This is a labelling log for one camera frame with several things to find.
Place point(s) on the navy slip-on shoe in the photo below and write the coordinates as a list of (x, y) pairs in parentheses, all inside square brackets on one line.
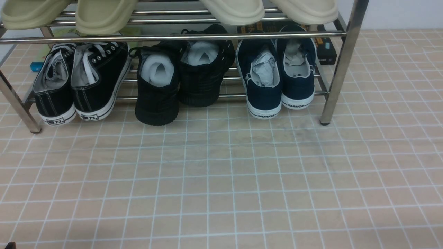
[(257, 65), (296, 60)]

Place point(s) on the stainless steel shoe rack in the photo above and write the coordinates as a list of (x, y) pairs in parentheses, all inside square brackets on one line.
[(348, 31)]

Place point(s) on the black knit shoe right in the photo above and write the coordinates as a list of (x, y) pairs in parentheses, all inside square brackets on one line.
[(202, 67)]

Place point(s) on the black knit shoe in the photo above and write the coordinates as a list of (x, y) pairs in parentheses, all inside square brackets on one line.
[(202, 67), (158, 82)]

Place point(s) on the black knit shoe left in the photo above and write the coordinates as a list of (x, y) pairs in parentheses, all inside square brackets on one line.
[(158, 82)]

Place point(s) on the cream slipper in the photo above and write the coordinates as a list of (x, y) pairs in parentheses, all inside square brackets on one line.
[(308, 11), (236, 12)]

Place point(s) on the black box with gold print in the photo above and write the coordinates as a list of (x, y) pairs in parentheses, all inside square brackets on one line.
[(326, 52)]

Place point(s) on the black white sneaker right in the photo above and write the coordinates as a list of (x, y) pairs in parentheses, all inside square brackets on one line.
[(98, 71)]

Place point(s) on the black white sneaker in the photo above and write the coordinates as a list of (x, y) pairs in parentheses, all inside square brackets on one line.
[(98, 71), (52, 86)]

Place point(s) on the cream slipper far right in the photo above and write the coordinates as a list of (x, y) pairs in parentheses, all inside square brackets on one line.
[(308, 11)]

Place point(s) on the olive green slipper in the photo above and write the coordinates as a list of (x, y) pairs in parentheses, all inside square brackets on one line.
[(30, 14), (103, 17)]

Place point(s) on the black white sneaker left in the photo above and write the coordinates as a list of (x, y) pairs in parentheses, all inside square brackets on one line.
[(52, 86)]

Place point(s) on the small blue box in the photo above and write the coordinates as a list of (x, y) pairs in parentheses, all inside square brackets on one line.
[(36, 66)]

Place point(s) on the olive green slipper far left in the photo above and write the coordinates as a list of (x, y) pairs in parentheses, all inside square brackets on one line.
[(30, 14)]

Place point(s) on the dark object at corner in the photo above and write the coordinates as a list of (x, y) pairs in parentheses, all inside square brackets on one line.
[(11, 245)]

